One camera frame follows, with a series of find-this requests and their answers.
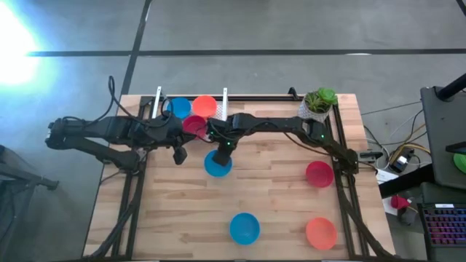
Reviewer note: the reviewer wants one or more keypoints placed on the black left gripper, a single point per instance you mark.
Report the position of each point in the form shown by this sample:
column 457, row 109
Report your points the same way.
column 169, row 129

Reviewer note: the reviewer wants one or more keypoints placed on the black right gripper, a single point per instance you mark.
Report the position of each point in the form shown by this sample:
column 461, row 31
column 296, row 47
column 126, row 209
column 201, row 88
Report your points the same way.
column 227, row 140

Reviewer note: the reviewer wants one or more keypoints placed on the blue mini bowl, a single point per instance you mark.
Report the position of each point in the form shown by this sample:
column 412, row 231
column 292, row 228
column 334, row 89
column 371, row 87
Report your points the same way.
column 215, row 170
column 179, row 107
column 244, row 229

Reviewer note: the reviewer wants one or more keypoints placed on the red mini bowl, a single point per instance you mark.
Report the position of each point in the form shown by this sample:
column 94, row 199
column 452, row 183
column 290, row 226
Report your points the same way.
column 194, row 124
column 319, row 174

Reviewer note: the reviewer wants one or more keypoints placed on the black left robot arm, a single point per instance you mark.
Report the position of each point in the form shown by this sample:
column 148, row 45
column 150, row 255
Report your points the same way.
column 109, row 128

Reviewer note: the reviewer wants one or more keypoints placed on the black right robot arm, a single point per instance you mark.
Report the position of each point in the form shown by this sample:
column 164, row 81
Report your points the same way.
column 276, row 122

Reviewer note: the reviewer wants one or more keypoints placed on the white perforated rack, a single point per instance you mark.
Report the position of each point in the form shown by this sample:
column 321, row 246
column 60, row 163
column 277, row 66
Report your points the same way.
column 224, row 103

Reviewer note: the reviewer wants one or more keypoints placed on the black table clamp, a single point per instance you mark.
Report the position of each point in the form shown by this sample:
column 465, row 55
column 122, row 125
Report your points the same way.
column 292, row 91

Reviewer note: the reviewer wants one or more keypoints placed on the potted succulent, patterned white pot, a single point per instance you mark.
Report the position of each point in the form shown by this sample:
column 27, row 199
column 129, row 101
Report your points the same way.
column 320, row 102

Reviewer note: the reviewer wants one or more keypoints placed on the black floor stand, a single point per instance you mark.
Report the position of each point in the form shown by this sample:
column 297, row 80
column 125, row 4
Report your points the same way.
column 36, row 180

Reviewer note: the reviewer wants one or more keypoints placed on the white paper sheet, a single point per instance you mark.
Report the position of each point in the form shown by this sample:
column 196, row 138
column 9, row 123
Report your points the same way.
column 385, row 177

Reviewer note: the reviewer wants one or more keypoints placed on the grey power adapter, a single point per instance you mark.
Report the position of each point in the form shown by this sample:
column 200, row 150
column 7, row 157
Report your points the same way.
column 400, row 162

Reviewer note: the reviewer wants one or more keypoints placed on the red floor object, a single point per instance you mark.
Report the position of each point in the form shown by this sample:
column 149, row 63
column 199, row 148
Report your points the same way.
column 398, row 202

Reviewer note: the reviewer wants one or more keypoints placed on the black side table bar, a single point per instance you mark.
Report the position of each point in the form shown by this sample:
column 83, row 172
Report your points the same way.
column 407, row 181

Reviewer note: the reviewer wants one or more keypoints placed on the small black floor object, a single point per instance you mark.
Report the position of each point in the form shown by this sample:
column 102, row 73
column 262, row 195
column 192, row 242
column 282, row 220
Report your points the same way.
column 406, row 217

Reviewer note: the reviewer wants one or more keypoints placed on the dark grey side table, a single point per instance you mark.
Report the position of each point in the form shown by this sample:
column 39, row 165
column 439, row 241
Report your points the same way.
column 440, row 127

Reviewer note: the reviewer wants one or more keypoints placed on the green round object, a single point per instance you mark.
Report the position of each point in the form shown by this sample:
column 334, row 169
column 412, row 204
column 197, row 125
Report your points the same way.
column 461, row 162

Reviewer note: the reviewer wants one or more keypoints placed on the black pole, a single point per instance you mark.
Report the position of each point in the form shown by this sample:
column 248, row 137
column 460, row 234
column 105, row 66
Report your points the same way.
column 453, row 86

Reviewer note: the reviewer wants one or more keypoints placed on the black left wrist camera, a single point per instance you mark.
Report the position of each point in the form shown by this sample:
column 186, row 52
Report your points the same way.
column 189, row 137

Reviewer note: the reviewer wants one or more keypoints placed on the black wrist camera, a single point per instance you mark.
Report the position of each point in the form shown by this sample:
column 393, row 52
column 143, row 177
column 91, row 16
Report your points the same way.
column 216, row 127
column 189, row 137

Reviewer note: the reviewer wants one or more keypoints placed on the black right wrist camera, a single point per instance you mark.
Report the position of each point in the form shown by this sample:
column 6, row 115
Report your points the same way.
column 216, row 127

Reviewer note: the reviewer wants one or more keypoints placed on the black aluminium table frame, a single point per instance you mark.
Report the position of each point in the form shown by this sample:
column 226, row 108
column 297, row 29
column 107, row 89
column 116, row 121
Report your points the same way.
column 262, row 98

